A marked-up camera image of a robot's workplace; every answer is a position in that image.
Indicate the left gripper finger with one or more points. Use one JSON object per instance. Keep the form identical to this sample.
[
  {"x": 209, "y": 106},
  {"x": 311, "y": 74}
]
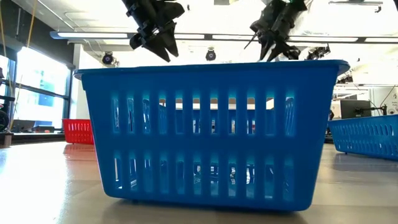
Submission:
[
  {"x": 170, "y": 37},
  {"x": 157, "y": 46}
]

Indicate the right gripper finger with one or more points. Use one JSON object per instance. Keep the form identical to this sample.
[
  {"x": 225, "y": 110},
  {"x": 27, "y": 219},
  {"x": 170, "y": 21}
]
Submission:
[
  {"x": 267, "y": 45},
  {"x": 284, "y": 48}
]

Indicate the blue slotted plastic basket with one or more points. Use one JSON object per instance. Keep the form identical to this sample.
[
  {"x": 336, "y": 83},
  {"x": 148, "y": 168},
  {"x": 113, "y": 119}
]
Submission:
[
  {"x": 382, "y": 119},
  {"x": 202, "y": 77}
]

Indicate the red slotted plastic basket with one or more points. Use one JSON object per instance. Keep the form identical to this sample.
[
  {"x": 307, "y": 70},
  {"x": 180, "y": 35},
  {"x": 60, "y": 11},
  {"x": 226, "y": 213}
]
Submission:
[{"x": 77, "y": 137}]

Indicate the black ceiling spotlight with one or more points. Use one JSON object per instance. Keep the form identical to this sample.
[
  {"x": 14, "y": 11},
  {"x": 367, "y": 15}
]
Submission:
[
  {"x": 317, "y": 53},
  {"x": 211, "y": 55},
  {"x": 345, "y": 79},
  {"x": 108, "y": 58}
]

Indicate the long ceiling light bar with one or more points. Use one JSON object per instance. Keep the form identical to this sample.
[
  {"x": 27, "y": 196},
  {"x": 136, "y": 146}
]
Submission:
[{"x": 93, "y": 35}]

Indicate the black computer monitor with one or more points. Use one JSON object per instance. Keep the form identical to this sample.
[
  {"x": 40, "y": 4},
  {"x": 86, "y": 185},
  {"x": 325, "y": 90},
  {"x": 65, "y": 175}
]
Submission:
[{"x": 354, "y": 109}]

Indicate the dark laptop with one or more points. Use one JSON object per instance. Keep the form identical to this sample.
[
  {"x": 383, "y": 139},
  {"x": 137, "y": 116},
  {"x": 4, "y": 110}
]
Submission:
[{"x": 23, "y": 126}]

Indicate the black equipment stand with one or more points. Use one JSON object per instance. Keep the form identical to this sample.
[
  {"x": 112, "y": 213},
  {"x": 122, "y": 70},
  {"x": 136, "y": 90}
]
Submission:
[{"x": 3, "y": 121}]

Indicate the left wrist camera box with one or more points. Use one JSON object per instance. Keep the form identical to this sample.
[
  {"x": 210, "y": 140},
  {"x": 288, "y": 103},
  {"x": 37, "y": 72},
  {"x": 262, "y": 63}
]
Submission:
[{"x": 171, "y": 11}]

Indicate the black window frame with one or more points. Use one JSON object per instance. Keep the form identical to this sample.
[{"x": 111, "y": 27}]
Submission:
[{"x": 67, "y": 93}]

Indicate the white wall poster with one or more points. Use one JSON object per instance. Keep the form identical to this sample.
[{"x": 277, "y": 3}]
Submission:
[{"x": 394, "y": 104}]

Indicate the black aluminium table frame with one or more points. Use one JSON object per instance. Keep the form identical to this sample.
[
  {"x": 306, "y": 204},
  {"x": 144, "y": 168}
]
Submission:
[{"x": 37, "y": 137}]

